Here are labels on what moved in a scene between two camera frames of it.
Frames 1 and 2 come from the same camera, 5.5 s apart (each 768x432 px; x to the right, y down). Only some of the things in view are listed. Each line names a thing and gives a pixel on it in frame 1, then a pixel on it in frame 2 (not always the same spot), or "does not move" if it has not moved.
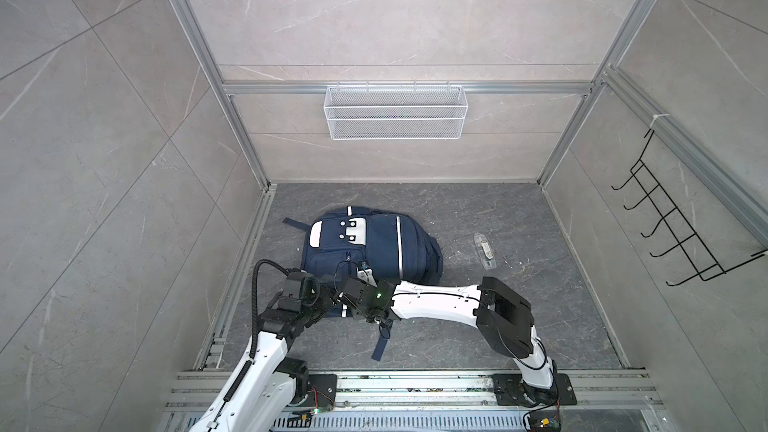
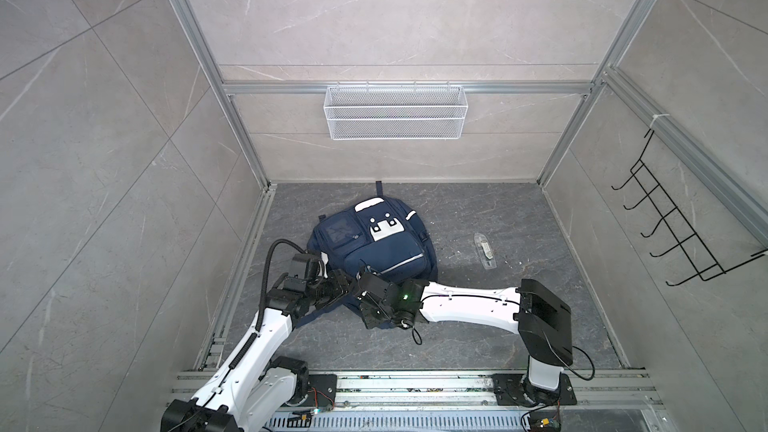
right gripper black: [358, 315] does not move
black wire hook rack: [689, 245] does not move
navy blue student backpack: [382, 342] -> [377, 233]
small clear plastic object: [485, 251] does not move
